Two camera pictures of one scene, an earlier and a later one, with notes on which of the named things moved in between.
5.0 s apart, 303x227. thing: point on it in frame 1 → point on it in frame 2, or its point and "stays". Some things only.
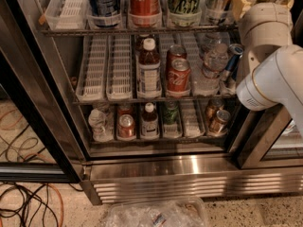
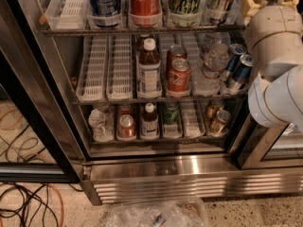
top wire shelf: [137, 30] stays
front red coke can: [179, 77] stays
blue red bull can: [231, 81] → [240, 77]
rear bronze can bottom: [213, 106] stays
